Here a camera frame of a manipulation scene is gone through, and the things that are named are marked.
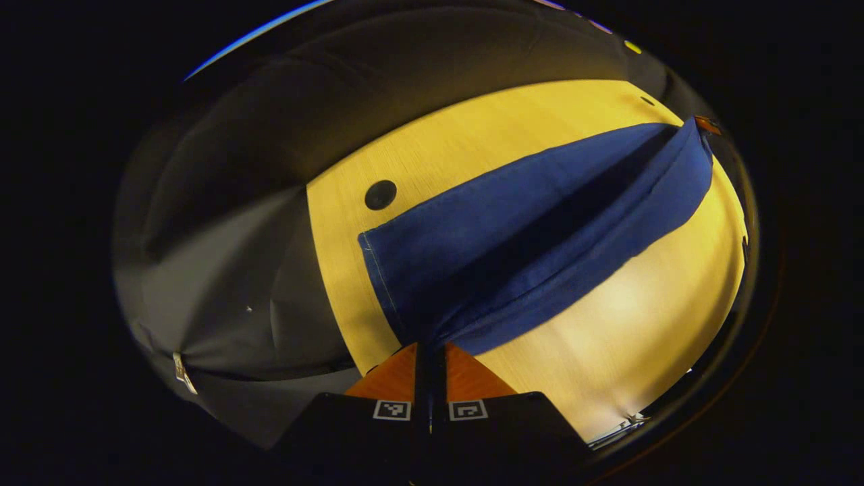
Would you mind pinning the black backdrop cloth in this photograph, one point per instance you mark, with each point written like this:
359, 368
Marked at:
223, 270

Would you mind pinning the blue denim jeans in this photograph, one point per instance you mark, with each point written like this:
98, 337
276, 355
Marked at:
486, 250

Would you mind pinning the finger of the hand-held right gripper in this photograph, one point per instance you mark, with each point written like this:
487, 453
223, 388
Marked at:
707, 125

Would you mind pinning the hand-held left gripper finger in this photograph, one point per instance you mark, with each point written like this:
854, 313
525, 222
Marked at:
439, 405
422, 405

